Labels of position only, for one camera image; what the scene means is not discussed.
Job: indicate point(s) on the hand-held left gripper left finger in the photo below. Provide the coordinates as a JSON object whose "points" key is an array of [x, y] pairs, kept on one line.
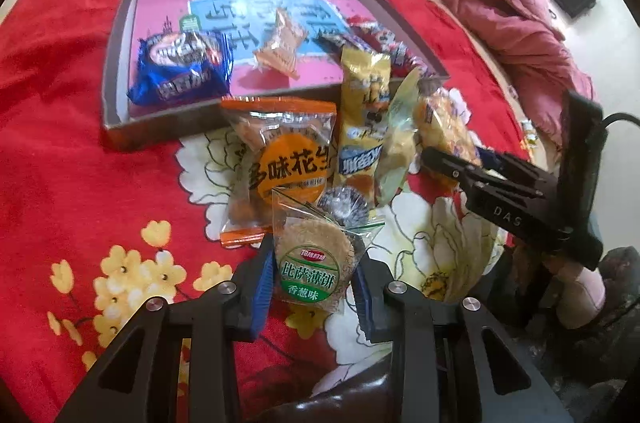
{"points": [[262, 293]]}

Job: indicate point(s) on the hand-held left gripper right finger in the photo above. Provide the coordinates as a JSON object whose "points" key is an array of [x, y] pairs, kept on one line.
{"points": [[361, 298]]}

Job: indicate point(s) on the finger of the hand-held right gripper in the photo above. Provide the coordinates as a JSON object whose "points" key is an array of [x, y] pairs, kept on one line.
{"points": [[520, 170], [445, 163]]}

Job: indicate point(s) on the clear fried pastry packet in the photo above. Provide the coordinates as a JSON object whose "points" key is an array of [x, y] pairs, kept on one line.
{"points": [[445, 128]]}

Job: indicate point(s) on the pale green label snack packet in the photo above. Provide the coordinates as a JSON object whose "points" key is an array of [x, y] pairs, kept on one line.
{"points": [[400, 138]]}

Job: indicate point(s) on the round cracker packet green label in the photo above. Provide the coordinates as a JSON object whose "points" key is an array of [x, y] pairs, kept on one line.
{"points": [[312, 258]]}

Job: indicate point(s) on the dark cake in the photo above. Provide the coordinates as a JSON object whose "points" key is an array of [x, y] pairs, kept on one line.
{"points": [[342, 202]]}

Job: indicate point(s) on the red cartoon snack packet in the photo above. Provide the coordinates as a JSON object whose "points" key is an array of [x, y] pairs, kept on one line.
{"points": [[395, 50]]}

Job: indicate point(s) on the orange peanut packet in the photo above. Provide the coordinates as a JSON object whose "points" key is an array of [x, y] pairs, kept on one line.
{"points": [[285, 163]]}

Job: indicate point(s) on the dark chocolate bar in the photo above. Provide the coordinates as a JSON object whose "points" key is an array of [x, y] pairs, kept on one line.
{"points": [[332, 43]]}

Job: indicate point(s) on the small clear orange snack packet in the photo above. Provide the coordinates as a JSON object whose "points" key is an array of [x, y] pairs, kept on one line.
{"points": [[280, 43]]}

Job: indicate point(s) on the blue cookie packet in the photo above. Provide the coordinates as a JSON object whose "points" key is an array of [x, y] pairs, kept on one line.
{"points": [[180, 68]]}

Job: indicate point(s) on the cardboard box with pink bottom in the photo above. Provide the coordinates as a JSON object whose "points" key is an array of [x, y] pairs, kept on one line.
{"points": [[160, 8]]}

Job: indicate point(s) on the small yellow snack packet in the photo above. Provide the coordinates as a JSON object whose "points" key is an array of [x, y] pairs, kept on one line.
{"points": [[527, 133]]}

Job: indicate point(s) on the pink slipper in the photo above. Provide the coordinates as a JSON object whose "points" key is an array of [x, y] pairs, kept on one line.
{"points": [[575, 288]]}

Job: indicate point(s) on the dark brown cloth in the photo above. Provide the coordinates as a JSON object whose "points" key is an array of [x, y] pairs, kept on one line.
{"points": [[345, 388]]}

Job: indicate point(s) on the red floral blanket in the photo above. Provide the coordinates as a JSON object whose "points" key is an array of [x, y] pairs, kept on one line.
{"points": [[60, 153]]}

